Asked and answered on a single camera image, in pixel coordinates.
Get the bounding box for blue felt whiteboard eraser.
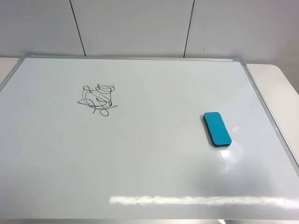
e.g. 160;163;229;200
203;112;232;147

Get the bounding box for black marker scribble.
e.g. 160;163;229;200
78;84;118;117

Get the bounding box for white whiteboard with aluminium frame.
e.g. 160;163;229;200
0;56;299;220

